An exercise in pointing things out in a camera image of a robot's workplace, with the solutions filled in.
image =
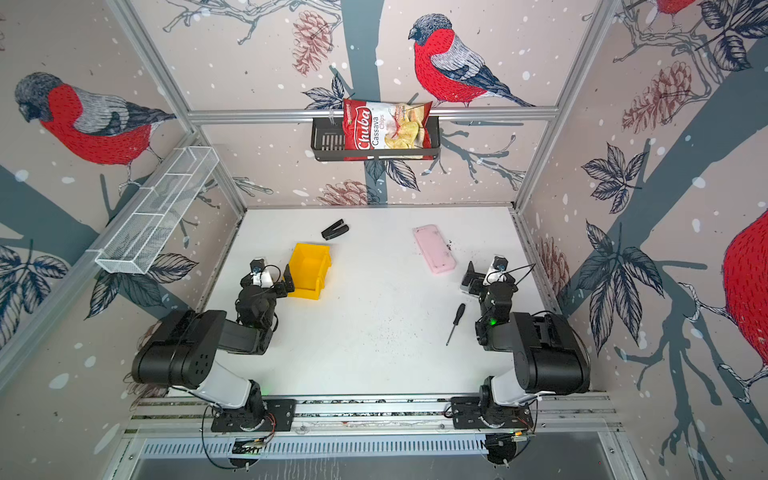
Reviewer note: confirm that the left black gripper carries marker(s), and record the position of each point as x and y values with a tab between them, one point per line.
281	291

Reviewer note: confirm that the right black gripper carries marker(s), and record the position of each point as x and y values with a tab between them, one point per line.
477	281

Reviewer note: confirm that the black screwdriver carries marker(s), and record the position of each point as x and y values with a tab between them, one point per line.
457	318

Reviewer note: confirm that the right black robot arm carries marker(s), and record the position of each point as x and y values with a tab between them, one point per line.
546	354

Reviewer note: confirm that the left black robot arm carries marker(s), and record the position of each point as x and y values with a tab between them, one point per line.
181	354

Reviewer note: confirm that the yellow plastic bin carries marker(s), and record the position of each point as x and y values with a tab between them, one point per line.
308	266

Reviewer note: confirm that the pink plastic case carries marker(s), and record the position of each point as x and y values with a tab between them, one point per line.
434	249

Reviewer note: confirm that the red cassava chips bag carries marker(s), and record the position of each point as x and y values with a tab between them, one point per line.
403	125

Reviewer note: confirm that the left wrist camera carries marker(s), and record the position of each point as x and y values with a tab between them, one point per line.
259	274

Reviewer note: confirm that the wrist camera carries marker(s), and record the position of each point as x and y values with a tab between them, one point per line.
259	274
496	271

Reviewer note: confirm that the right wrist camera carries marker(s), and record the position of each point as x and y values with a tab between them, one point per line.
496	271

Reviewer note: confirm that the black wire basket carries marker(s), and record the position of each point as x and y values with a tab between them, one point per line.
329	143

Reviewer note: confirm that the clear wire shelf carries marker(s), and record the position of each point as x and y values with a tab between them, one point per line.
140	239

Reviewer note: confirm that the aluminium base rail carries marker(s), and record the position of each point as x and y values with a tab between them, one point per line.
348	415

